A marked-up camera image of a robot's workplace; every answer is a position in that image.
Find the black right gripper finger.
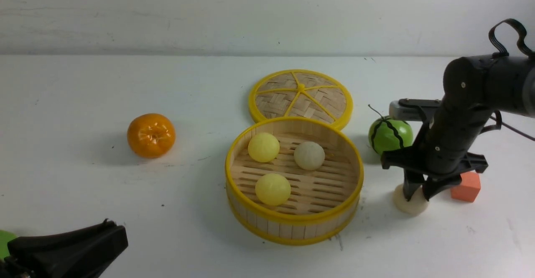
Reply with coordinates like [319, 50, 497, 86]
[403, 170, 425, 201]
[422, 177, 462, 201]

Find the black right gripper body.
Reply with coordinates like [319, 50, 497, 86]
[381, 107, 489, 185]

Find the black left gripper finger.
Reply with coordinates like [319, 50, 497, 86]
[6, 219, 128, 278]

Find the white bun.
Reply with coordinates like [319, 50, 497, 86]
[293, 141, 325, 170]
[393, 184, 429, 216]

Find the yellow bun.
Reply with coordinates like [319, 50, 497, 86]
[255, 173, 292, 206]
[247, 133, 280, 163]

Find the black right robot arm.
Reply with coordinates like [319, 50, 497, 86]
[381, 54, 535, 201]

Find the woven bamboo steamer lid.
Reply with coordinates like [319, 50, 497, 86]
[248, 69, 353, 130]

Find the orange foam cube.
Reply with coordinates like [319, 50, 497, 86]
[450, 171, 481, 203]

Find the green toy watermelon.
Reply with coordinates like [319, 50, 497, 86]
[367, 105, 414, 156]

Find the green foam cube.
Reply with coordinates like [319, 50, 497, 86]
[0, 230, 17, 261]

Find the orange toy tangerine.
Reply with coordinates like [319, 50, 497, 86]
[127, 113, 176, 158]

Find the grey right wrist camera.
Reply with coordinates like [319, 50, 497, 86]
[389, 99, 441, 122]

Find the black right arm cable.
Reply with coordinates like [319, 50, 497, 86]
[481, 18, 535, 141]

